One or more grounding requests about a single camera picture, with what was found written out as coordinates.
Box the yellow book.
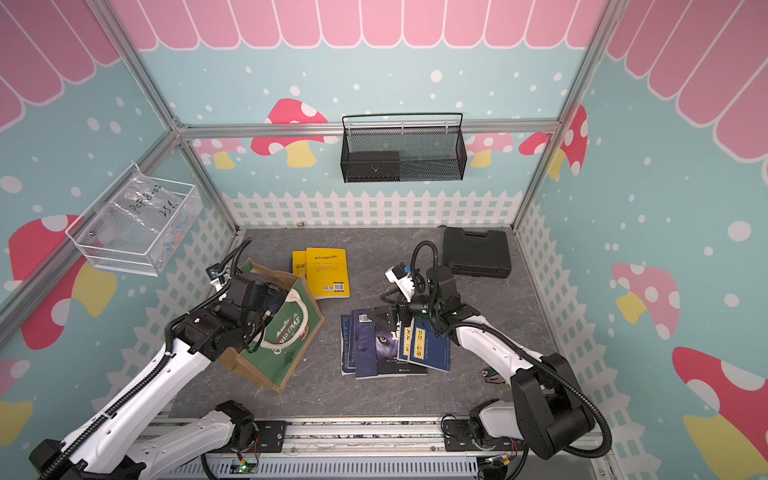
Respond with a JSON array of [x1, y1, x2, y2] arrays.
[[306, 248, 351, 300]]

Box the green circuit board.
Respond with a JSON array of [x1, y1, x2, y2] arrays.
[[230, 459, 260, 475]]

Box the dark blue barcode book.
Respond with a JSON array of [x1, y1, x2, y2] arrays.
[[353, 310, 378, 379]]

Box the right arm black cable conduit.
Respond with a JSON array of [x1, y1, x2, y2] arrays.
[[409, 241, 613, 460]]

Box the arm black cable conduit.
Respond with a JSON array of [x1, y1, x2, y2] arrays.
[[409, 241, 613, 460], [35, 238, 253, 480]]

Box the black box in basket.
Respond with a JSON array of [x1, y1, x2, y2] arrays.
[[341, 151, 401, 183]]

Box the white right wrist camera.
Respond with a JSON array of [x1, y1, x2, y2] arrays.
[[385, 262, 416, 303]]

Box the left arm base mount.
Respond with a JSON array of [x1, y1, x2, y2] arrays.
[[215, 400, 288, 454]]

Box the dark wolf cover book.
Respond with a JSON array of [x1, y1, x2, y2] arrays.
[[375, 324, 427, 377]]

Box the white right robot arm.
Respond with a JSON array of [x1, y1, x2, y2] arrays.
[[373, 263, 612, 459]]

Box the white wire basket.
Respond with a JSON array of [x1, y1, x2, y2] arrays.
[[66, 164, 203, 277]]

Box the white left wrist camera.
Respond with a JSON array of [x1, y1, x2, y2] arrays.
[[206, 263, 230, 288]]

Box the black wire mesh basket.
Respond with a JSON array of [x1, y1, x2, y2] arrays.
[[340, 112, 468, 182]]

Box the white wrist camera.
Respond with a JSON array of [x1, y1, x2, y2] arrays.
[[385, 262, 416, 303], [206, 263, 230, 288]]

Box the black plastic tool case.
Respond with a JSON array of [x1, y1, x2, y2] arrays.
[[443, 227, 512, 279]]

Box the clear plastic bag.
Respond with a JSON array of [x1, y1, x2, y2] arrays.
[[91, 169, 202, 266]]

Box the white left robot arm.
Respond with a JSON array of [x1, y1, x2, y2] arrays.
[[29, 273, 287, 479]]

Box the yellow handled pliers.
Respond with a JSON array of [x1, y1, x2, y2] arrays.
[[482, 368, 507, 385]]

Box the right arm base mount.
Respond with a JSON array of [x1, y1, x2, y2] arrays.
[[439, 414, 517, 452]]

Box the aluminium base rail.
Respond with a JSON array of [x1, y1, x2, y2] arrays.
[[165, 416, 623, 479]]

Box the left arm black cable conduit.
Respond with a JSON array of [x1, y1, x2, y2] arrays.
[[35, 238, 253, 480]]

